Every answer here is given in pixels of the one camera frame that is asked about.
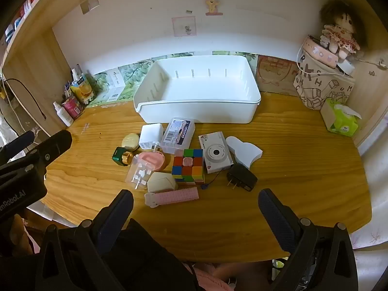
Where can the pink hair roller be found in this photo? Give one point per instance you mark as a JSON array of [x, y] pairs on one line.
[[178, 196]]

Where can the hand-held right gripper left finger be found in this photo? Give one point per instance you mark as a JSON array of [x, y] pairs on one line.
[[113, 218]]

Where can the pink can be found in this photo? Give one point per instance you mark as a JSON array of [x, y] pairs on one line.
[[72, 107]]

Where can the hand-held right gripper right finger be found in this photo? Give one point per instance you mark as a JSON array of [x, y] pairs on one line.
[[275, 215]]

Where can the green tissue pack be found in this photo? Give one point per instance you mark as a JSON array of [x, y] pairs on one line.
[[339, 121]]

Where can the clear travel plug adapter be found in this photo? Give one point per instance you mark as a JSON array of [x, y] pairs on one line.
[[138, 174]]

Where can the white plastic storage bin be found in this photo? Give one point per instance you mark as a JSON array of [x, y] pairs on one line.
[[197, 109]]

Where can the leaf-printed paper strip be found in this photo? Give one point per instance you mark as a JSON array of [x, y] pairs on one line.
[[136, 69]]

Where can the cream small box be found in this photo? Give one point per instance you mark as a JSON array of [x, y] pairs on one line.
[[160, 182]]

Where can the yellow juice carton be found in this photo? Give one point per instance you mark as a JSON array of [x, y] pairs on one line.
[[81, 89]]

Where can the rag doll with brown hair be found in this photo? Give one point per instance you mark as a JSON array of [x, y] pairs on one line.
[[339, 31]]

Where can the white plastic bottle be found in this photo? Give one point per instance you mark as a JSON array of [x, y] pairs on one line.
[[65, 116]]

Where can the wooden shelf unit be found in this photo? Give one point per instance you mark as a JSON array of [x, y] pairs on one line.
[[39, 66]]

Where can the white charger block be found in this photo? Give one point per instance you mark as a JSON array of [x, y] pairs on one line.
[[148, 136]]

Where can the pink round tin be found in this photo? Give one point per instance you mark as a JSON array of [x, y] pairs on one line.
[[318, 53]]

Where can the brown cardboard sheet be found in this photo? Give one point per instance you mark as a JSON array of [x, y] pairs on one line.
[[275, 75]]

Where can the dark clothing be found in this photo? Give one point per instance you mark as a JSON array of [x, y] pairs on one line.
[[151, 257]]

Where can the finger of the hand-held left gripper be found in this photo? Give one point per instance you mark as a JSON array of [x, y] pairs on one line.
[[21, 142], [56, 145]]

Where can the yellow figure wall sticker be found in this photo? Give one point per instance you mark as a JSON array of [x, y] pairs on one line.
[[213, 6]]

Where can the pink clothing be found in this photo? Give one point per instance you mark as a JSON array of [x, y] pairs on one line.
[[209, 279]]

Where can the white toy camera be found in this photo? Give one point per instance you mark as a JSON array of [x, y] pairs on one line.
[[216, 154]]

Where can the clear plastic box with label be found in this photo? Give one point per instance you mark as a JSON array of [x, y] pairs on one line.
[[178, 135]]

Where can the white spray bottle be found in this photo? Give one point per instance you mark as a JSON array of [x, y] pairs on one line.
[[75, 73]]

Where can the pale green round compact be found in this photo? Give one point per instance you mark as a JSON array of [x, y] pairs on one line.
[[130, 142]]

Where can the colourful puzzle cube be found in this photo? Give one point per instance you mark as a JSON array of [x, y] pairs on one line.
[[188, 166]]

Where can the black power adapter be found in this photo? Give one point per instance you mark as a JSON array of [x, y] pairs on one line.
[[242, 175]]

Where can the white heart-shaped box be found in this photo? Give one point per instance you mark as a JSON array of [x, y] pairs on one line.
[[245, 153]]

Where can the pink round case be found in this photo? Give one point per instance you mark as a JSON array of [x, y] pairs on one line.
[[151, 159]]

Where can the white carton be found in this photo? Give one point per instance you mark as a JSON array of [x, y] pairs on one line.
[[113, 86]]

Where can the printed fabric bag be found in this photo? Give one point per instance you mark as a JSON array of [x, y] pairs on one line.
[[321, 88]]

